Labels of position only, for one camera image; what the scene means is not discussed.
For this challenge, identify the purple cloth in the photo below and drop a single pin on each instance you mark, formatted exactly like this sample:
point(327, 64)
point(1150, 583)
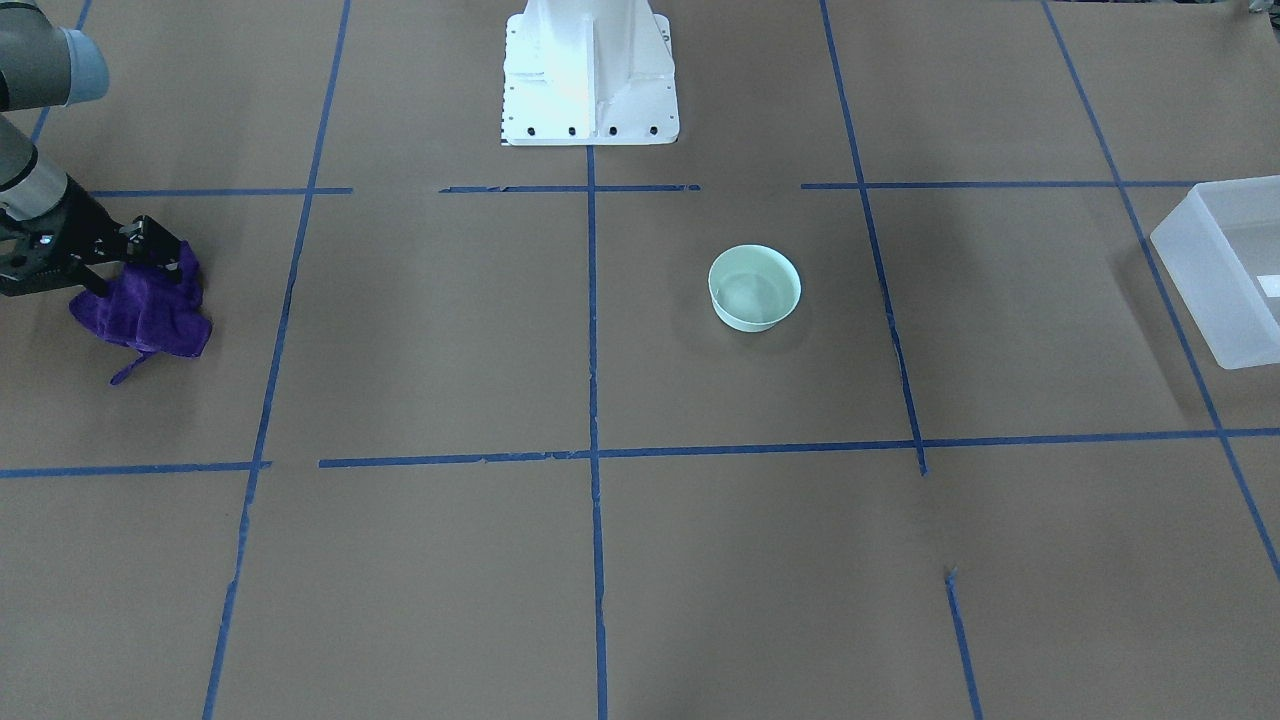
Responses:
point(148, 311)

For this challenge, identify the mint green bowl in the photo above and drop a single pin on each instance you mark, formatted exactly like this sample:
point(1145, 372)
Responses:
point(753, 287)

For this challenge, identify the translucent white plastic box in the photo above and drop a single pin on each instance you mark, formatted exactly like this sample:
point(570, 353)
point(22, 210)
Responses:
point(1220, 246)

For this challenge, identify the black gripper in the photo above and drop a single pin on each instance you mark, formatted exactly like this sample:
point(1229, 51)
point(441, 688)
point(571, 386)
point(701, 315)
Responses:
point(88, 227)

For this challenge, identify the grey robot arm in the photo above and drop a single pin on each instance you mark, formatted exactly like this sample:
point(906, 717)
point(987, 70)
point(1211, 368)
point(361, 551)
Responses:
point(43, 66)

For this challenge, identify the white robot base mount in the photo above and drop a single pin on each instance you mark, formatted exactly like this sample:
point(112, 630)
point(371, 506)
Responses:
point(589, 73)

